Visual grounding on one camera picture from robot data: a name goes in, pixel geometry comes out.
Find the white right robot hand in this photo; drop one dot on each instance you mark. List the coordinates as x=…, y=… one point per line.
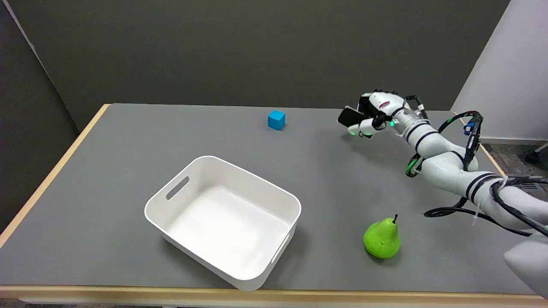
x=383, y=105

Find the black blackboard eraser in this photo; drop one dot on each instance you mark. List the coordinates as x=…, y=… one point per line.
x=352, y=115

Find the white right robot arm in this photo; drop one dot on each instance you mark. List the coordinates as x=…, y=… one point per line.
x=454, y=167

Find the white plastic box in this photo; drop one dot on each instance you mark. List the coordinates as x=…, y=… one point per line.
x=223, y=220

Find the blue cube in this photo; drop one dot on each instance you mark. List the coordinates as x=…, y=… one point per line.
x=276, y=119

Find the green pear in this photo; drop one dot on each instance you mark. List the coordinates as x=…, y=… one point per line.
x=382, y=239

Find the gray table mat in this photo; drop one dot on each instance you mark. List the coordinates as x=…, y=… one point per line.
x=239, y=201

